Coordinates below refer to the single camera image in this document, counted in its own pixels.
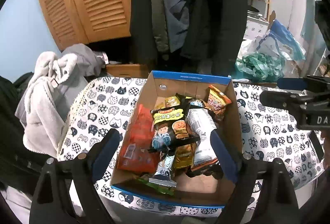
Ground cat pattern tablecloth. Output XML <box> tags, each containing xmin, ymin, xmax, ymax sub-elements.
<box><xmin>58</xmin><ymin>71</ymin><xmax>324</xmax><ymax>217</ymax></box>

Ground orange yellow snack bag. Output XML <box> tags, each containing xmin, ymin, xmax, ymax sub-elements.
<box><xmin>174</xmin><ymin>143</ymin><xmax>196</xmax><ymax>169</ymax></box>

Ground blue cardboard box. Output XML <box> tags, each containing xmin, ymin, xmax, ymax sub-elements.
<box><xmin>110</xmin><ymin>71</ymin><xmax>242</xmax><ymax>216</ymax></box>

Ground brown cardboard box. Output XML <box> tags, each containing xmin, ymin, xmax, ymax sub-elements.
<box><xmin>106</xmin><ymin>64</ymin><xmax>150</xmax><ymax>79</ymax></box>

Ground long yellow snack pack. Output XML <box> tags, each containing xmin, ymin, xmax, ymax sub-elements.
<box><xmin>154</xmin><ymin>95</ymin><xmax>191</xmax><ymax>110</ymax></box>

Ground green snack in box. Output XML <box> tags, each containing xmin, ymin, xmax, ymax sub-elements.
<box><xmin>137</xmin><ymin>174</ymin><xmax>174</xmax><ymax>196</ymax></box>

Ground red snack bag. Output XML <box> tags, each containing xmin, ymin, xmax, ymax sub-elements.
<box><xmin>117</xmin><ymin>104</ymin><xmax>159</xmax><ymax>174</ymax></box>

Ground teal plastic bag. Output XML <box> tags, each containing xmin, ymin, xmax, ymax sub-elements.
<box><xmin>236</xmin><ymin>52</ymin><xmax>285</xmax><ymax>83</ymax></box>

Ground grey fleece clothing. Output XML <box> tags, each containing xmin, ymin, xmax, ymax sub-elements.
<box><xmin>15</xmin><ymin>43</ymin><xmax>108</xmax><ymax>157</ymax></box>

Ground silver white chip bag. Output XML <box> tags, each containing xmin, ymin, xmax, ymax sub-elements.
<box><xmin>186</xmin><ymin>108</ymin><xmax>217</xmax><ymax>166</ymax></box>

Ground black yellow snack bag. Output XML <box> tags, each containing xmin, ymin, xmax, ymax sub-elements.
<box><xmin>148</xmin><ymin>105</ymin><xmax>200</xmax><ymax>153</ymax></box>

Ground dark hanging coats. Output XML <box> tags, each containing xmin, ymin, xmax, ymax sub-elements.
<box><xmin>130</xmin><ymin>0</ymin><xmax>248</xmax><ymax>76</ymax></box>

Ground blue white plastic bag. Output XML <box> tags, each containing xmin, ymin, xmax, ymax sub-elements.
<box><xmin>255</xmin><ymin>19</ymin><xmax>305</xmax><ymax>61</ymax></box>

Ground orange spicy snack bag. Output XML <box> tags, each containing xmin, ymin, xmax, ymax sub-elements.
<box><xmin>205</xmin><ymin>85</ymin><xmax>232</xmax><ymax>122</ymax></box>

